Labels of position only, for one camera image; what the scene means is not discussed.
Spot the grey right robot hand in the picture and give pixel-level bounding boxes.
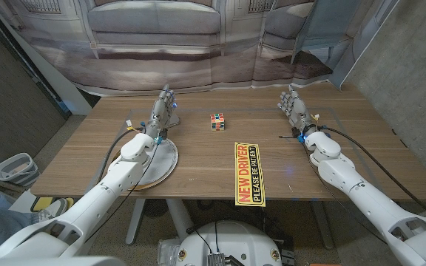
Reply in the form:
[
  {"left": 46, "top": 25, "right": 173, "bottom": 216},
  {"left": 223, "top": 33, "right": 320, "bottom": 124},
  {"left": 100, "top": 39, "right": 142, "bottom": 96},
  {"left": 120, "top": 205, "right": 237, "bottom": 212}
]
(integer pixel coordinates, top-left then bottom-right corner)
[{"left": 277, "top": 84, "right": 320, "bottom": 136}]

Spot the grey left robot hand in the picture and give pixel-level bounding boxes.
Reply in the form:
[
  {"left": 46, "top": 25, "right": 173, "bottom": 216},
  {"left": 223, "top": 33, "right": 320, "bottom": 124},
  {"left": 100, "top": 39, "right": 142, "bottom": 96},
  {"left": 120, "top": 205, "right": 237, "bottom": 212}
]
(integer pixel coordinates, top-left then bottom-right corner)
[{"left": 144, "top": 83, "right": 179, "bottom": 141}]

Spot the yellow new driver bumper sticker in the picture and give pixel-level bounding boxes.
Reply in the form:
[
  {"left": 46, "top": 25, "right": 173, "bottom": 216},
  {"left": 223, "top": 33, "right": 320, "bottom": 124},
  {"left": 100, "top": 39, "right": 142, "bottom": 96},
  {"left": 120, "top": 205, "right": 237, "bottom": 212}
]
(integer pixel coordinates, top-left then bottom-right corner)
[{"left": 234, "top": 142, "right": 266, "bottom": 208}]

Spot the white gold-rimmed paper plate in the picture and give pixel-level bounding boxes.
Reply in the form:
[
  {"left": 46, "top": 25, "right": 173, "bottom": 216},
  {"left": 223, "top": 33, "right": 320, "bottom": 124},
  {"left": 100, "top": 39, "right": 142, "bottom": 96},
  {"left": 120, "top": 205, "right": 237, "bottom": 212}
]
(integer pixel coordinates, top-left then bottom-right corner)
[{"left": 111, "top": 138, "right": 180, "bottom": 192}]

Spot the multicoloured puzzle cube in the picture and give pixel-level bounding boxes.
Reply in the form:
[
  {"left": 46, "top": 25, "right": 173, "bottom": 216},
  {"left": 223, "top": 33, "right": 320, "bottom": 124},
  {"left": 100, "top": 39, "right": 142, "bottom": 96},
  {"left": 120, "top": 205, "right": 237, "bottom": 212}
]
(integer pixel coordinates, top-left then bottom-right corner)
[{"left": 209, "top": 112, "right": 226, "bottom": 132}]

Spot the printed living room backdrop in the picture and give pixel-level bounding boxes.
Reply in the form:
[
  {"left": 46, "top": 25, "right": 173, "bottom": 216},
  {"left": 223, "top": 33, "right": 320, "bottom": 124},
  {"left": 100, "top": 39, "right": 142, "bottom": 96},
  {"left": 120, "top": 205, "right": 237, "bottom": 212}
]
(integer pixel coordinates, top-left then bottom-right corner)
[{"left": 0, "top": 0, "right": 399, "bottom": 97}]

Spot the white table column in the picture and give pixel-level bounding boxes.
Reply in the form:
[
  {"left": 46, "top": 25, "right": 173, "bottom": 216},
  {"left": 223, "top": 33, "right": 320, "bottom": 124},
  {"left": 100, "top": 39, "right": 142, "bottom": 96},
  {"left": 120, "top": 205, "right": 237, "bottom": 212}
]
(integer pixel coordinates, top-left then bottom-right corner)
[{"left": 166, "top": 198, "right": 195, "bottom": 241}]

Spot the white slanted table leg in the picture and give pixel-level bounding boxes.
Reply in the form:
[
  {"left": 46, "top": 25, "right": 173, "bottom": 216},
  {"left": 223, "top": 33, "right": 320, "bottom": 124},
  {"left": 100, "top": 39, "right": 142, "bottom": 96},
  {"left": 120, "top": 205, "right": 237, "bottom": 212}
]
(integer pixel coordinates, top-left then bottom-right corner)
[{"left": 125, "top": 198, "right": 146, "bottom": 246}]

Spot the grey table leg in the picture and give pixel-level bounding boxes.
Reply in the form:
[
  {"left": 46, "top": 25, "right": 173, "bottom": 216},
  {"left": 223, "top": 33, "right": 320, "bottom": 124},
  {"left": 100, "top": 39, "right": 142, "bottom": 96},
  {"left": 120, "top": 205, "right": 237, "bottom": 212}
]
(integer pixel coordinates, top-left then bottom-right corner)
[{"left": 311, "top": 201, "right": 335, "bottom": 250}]

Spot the clear plastic bag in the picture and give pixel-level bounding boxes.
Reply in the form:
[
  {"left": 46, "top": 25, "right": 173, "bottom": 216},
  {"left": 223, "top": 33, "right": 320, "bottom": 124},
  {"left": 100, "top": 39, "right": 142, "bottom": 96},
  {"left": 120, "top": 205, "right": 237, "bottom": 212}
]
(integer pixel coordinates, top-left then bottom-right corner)
[{"left": 157, "top": 238, "right": 183, "bottom": 266}]

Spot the grey white sneaker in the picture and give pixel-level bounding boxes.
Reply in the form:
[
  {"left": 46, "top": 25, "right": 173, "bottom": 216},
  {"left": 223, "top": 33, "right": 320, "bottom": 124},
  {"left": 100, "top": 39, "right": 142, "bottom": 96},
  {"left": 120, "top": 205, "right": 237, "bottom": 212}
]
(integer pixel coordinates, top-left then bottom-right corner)
[{"left": 31, "top": 198, "right": 69, "bottom": 225}]

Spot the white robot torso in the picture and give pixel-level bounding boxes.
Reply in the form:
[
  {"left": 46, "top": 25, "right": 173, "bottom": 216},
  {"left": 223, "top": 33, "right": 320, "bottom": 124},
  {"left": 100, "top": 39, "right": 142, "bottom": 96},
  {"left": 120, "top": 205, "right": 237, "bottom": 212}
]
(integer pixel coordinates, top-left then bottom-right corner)
[{"left": 175, "top": 220, "right": 283, "bottom": 266}]

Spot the yellow black floor item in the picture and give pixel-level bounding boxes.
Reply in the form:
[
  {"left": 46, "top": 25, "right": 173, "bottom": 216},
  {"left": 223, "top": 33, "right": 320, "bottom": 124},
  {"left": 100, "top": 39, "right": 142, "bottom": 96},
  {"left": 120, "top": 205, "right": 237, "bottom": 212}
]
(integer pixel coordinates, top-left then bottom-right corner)
[{"left": 30, "top": 196, "right": 75, "bottom": 214}]

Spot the left wrist yellow tagged wire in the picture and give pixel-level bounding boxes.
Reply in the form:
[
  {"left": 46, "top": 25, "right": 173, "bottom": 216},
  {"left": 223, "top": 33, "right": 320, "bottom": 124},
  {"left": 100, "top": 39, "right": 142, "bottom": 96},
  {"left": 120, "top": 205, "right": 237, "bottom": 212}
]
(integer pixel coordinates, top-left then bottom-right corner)
[{"left": 125, "top": 119, "right": 143, "bottom": 133}]

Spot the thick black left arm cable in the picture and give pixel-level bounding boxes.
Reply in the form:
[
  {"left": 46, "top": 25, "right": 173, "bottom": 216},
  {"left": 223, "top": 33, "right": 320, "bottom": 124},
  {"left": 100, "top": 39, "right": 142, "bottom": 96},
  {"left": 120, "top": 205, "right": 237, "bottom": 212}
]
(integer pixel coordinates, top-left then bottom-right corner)
[{"left": 96, "top": 126, "right": 147, "bottom": 185}]

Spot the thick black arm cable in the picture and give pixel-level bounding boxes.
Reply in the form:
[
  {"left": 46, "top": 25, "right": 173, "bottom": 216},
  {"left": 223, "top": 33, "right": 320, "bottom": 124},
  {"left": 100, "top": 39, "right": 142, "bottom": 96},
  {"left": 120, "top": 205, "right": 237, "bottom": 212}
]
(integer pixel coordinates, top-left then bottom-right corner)
[
  {"left": 96, "top": 126, "right": 147, "bottom": 185},
  {"left": 319, "top": 126, "right": 426, "bottom": 222}
]

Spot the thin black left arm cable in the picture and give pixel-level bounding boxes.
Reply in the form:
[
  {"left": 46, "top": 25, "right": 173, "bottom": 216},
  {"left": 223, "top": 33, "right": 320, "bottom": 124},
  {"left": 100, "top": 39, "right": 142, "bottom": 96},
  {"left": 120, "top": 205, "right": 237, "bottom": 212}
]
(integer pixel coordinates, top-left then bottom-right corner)
[{"left": 85, "top": 142, "right": 160, "bottom": 243}]

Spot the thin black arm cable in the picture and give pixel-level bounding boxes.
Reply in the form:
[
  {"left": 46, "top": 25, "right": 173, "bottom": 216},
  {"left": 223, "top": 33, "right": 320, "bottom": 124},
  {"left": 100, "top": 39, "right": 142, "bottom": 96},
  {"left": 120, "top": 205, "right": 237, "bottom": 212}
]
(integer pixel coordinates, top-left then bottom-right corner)
[
  {"left": 85, "top": 142, "right": 160, "bottom": 243},
  {"left": 301, "top": 142, "right": 388, "bottom": 245}
]

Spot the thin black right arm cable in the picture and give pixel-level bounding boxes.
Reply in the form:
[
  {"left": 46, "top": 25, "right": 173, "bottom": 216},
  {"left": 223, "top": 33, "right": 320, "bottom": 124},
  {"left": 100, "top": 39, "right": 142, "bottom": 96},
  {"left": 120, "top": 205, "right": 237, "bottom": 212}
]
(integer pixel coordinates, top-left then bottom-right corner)
[{"left": 301, "top": 142, "right": 388, "bottom": 245}]

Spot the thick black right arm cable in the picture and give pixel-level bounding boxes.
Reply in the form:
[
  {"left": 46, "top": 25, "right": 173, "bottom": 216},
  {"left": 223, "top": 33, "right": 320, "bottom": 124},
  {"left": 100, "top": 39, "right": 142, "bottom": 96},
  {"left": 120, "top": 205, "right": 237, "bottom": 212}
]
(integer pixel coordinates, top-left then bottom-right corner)
[{"left": 319, "top": 126, "right": 426, "bottom": 222}]

